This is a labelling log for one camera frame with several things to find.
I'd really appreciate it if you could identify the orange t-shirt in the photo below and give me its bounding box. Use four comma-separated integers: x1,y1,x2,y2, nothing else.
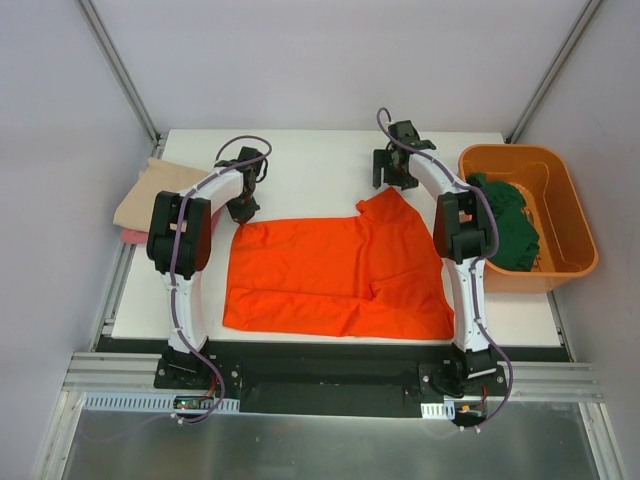
223,188,454,341

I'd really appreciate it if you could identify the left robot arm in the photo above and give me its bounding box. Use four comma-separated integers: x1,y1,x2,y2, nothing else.
146,146,270,354

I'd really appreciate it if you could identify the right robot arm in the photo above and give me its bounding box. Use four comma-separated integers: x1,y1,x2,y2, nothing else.
372,120,499,395

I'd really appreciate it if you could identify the beige folded t-shirt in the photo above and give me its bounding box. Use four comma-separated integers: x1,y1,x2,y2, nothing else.
113,157,208,232

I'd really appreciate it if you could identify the pink folded t-shirt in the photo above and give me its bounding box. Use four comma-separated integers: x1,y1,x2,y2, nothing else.
120,229,149,245

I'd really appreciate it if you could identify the green t-shirt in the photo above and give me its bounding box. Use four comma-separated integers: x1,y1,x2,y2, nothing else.
467,173,540,272

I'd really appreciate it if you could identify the orange plastic bin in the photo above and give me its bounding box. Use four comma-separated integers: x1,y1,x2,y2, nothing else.
458,144,599,294

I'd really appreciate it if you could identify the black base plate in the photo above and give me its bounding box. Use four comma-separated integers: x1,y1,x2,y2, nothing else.
94,335,511,419

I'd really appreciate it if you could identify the right aluminium frame post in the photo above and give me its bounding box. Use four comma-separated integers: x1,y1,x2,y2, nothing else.
503,0,605,144

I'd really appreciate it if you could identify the aluminium frame post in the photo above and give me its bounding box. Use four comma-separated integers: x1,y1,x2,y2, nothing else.
503,0,605,144
75,0,163,147

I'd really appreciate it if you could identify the right white cable duct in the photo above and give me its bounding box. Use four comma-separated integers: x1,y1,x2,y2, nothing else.
420,400,456,421

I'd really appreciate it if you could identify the white cable duct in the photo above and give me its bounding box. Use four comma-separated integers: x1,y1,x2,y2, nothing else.
84,393,240,415
420,400,456,421

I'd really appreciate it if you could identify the aluminium front rail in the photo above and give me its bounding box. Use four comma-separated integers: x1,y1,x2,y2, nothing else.
63,353,604,403

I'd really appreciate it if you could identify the left white cable duct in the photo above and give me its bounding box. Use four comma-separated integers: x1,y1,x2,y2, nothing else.
84,393,240,415

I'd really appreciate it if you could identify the left aluminium frame post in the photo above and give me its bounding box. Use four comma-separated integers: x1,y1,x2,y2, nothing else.
75,0,163,147

